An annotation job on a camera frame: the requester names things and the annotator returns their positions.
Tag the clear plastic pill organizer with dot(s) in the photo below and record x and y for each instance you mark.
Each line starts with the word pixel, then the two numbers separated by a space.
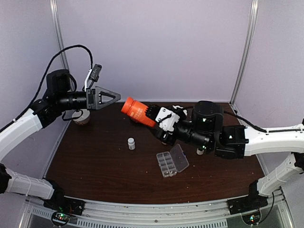
pixel 172 162

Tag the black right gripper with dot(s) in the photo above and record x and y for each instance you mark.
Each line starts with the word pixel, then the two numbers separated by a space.
pixel 164 138

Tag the white patterned rice bowl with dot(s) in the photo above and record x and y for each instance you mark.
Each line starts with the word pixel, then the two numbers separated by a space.
pixel 81 117

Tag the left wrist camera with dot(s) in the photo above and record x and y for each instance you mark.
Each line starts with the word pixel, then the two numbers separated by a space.
pixel 92 77

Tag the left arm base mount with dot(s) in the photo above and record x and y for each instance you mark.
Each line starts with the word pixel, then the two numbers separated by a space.
pixel 65 210

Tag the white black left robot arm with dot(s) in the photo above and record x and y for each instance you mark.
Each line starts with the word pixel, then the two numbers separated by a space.
pixel 40 113

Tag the orange pill bottle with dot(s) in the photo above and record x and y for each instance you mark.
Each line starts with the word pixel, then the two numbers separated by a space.
pixel 136 111

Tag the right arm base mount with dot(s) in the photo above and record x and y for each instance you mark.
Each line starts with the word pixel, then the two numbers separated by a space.
pixel 248 208

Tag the small white pill bottle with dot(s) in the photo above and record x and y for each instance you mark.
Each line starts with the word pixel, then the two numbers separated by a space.
pixel 131 143

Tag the right aluminium frame post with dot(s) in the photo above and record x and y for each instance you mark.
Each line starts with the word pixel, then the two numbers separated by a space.
pixel 251 27

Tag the front aluminium rail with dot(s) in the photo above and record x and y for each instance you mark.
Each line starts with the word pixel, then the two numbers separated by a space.
pixel 209 214

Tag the aluminium frame post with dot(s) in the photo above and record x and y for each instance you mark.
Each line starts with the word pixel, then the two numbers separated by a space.
pixel 251 27
pixel 56 21

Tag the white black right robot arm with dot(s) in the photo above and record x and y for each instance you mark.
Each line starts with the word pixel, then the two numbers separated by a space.
pixel 206 131

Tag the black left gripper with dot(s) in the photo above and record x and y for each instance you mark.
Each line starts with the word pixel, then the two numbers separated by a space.
pixel 93 98

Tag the left aluminium frame post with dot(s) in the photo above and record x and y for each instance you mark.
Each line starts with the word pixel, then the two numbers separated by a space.
pixel 56 21

